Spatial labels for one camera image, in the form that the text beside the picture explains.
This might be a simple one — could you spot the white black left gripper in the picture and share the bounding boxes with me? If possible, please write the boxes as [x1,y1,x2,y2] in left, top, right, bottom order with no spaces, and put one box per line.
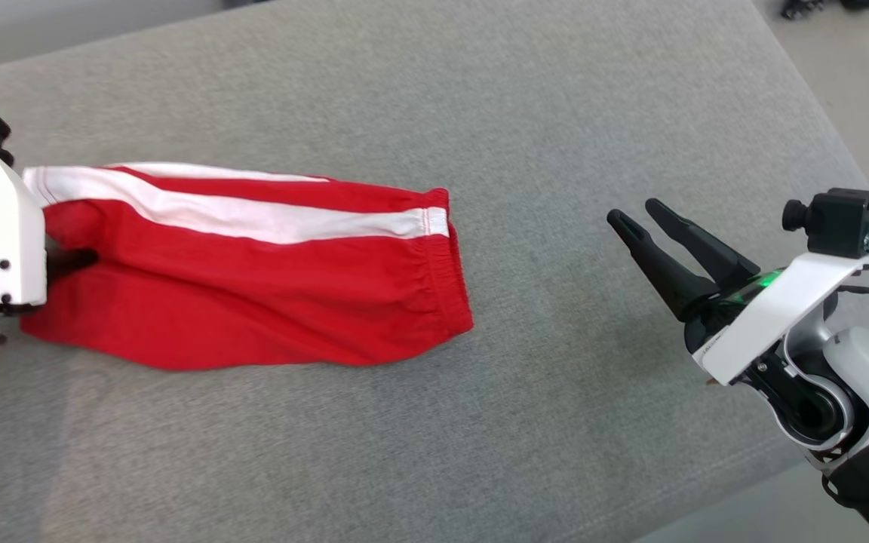
[0,140,101,311]

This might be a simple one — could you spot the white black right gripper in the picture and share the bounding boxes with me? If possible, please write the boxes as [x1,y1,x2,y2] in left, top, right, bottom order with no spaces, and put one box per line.
[606,198,869,387]

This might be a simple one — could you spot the red shorts with white stripe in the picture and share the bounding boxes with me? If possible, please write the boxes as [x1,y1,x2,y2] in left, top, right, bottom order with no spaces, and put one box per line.
[20,161,474,372]

